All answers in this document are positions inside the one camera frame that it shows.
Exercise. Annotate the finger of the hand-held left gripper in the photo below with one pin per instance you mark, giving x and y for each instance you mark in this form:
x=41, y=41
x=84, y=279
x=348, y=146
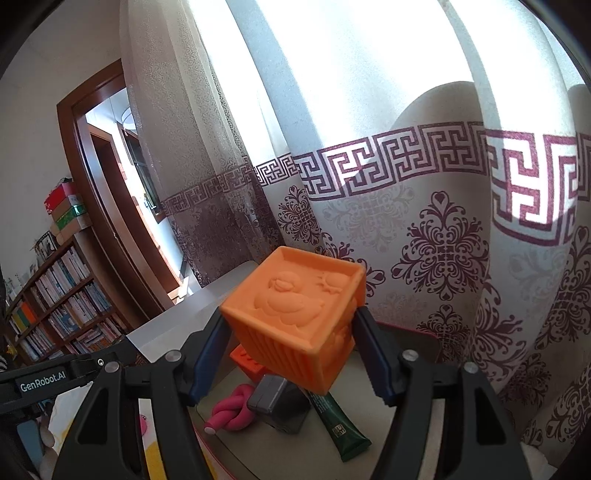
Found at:
x=87, y=363

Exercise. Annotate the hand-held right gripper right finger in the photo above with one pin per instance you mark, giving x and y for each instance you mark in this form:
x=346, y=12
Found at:
x=375, y=364

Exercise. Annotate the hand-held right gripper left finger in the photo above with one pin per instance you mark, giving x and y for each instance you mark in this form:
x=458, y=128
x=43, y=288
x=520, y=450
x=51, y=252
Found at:
x=203, y=364

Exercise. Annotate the orange cube with hearts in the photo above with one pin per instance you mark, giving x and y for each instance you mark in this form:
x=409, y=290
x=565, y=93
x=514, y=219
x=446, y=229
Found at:
x=247, y=364

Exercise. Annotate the pink foam twist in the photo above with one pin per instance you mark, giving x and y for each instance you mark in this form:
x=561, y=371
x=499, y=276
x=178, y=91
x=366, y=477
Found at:
x=231, y=410

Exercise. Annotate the green tube with gold cap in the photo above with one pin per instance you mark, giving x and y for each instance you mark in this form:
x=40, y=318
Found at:
x=341, y=429

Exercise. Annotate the grey metal box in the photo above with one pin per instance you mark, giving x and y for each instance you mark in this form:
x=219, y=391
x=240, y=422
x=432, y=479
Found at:
x=272, y=401

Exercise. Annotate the orange cube with duck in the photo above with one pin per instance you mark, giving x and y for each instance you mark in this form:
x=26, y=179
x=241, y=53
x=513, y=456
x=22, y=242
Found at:
x=286, y=318

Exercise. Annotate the red container box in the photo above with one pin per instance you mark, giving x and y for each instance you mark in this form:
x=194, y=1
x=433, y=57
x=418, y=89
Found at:
x=277, y=454

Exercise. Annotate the white yellow fleece blanket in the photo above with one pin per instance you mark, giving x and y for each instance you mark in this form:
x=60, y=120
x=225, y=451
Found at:
x=57, y=420

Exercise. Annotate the large wooden bookshelf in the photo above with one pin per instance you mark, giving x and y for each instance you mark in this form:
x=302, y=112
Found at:
x=64, y=304

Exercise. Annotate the brown cardboard box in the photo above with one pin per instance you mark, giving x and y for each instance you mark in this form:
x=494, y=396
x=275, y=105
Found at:
x=69, y=219

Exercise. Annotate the patterned purple white curtain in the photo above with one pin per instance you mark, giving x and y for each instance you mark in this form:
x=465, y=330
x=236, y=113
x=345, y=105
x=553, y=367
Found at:
x=415, y=207

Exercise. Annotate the red cardboard box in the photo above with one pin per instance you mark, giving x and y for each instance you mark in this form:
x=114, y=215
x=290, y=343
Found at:
x=60, y=198

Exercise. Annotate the brown wooden door frame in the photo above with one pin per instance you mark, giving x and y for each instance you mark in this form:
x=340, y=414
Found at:
x=83, y=184

